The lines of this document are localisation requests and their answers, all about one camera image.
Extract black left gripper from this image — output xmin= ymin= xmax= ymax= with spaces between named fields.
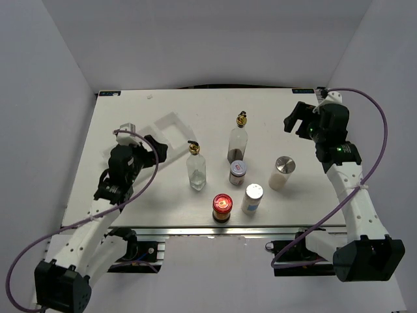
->
xmin=126 ymin=135 xmax=167 ymax=184

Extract clear glass oil bottle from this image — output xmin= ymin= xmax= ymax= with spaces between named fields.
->
xmin=186 ymin=140 xmax=207 ymax=191

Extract glass bottle with dark sauce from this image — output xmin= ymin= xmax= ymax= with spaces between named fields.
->
xmin=227 ymin=111 xmax=248 ymax=164

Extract steel lid white powder jar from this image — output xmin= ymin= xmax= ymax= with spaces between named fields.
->
xmin=268 ymin=156 xmax=296 ymax=191

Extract small jar white lid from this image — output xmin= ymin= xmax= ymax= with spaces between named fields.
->
xmin=229 ymin=160 xmax=247 ymax=186

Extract red lid sauce jar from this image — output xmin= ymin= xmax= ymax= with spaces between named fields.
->
xmin=212 ymin=194 xmax=233 ymax=223

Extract white shaker silver top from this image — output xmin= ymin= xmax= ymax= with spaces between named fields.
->
xmin=240 ymin=183 xmax=264 ymax=215

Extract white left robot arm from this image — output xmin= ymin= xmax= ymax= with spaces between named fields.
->
xmin=35 ymin=130 xmax=168 ymax=312

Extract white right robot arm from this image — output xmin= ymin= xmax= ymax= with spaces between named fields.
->
xmin=271 ymin=102 xmax=405 ymax=282

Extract white plastic organizer tray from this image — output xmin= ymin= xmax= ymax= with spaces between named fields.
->
xmin=99 ymin=112 xmax=197 ymax=170

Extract right blue table sticker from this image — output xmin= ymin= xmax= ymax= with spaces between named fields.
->
xmin=291 ymin=88 xmax=315 ymax=94

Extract blue table sticker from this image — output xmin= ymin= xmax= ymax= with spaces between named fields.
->
xmin=291 ymin=88 xmax=315 ymax=94
xmin=98 ymin=91 xmax=121 ymax=97

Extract left blue table sticker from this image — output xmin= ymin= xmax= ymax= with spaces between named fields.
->
xmin=98 ymin=91 xmax=121 ymax=97

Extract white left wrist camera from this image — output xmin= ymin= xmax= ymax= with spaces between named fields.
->
xmin=113 ymin=123 xmax=142 ymax=146

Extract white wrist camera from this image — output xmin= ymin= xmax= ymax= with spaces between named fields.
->
xmin=313 ymin=91 xmax=343 ymax=113
xmin=113 ymin=123 xmax=142 ymax=146

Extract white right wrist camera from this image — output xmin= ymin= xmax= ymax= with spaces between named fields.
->
xmin=313 ymin=91 xmax=343 ymax=113

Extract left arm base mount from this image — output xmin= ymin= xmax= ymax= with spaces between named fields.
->
xmin=104 ymin=228 xmax=165 ymax=274

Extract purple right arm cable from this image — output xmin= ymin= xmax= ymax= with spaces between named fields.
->
xmin=270 ymin=87 xmax=390 ymax=269

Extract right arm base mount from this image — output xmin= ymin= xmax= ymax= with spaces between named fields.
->
xmin=265 ymin=228 xmax=335 ymax=278

